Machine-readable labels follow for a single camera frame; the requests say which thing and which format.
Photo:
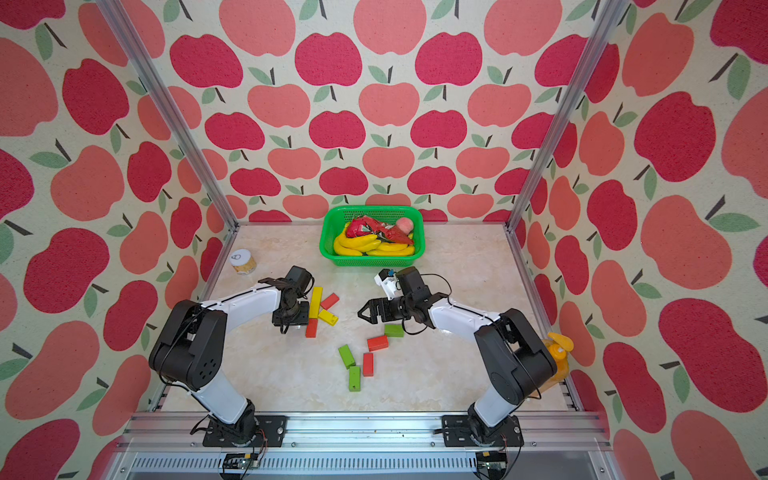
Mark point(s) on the green block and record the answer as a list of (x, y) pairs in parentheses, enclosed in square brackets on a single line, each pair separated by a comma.
[(394, 331), (347, 356), (354, 378)]

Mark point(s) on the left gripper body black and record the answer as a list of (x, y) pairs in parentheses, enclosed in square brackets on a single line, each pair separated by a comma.
[(297, 316)]

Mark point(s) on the pink peach toy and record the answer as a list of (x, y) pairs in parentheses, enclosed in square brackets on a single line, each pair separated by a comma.
[(405, 225)]

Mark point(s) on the red snack packet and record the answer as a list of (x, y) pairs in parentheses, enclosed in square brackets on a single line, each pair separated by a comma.
[(365, 225)]

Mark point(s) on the aluminium post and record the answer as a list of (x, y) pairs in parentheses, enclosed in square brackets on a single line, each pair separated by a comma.
[(128, 37), (575, 91)]

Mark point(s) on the yellow banana bunch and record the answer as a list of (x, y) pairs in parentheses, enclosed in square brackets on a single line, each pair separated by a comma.
[(369, 246)]

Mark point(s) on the right aluminium post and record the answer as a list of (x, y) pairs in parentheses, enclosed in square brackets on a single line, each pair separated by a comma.
[(575, 91)]

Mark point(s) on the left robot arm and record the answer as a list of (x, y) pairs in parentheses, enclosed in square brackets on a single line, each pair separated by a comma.
[(190, 348)]

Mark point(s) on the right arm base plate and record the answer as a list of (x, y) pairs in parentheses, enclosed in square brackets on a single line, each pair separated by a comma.
[(468, 431)]

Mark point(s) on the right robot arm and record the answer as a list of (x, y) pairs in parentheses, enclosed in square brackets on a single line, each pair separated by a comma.
[(517, 361)]

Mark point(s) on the green plastic basket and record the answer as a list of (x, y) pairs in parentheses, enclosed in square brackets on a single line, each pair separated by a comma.
[(336, 219)]

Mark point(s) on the green block upper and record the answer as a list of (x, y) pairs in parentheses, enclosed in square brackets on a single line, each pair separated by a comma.
[(394, 331)]

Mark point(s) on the green block left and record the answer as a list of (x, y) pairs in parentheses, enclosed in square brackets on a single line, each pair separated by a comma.
[(347, 356)]

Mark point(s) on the yellow block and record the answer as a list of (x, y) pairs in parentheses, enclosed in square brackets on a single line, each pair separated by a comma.
[(316, 297), (327, 317), (314, 310)]

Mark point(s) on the left aluminium post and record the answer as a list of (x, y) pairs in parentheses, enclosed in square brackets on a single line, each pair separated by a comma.
[(128, 37)]

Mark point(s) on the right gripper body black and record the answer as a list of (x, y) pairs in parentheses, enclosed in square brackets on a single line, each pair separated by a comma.
[(399, 308)]

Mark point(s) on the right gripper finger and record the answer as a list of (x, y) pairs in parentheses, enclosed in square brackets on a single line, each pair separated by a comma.
[(372, 317), (372, 307)]

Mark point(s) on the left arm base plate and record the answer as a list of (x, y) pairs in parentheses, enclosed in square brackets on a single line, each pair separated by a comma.
[(250, 431)]

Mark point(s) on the red block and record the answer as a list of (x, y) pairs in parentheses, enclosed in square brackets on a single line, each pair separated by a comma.
[(378, 343), (368, 365), (329, 302), (311, 329)]

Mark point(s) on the green block lower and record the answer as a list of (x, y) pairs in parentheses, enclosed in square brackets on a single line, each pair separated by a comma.
[(354, 378)]

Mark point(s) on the aluminium front rail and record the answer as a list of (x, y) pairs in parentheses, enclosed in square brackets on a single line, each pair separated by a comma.
[(368, 445)]

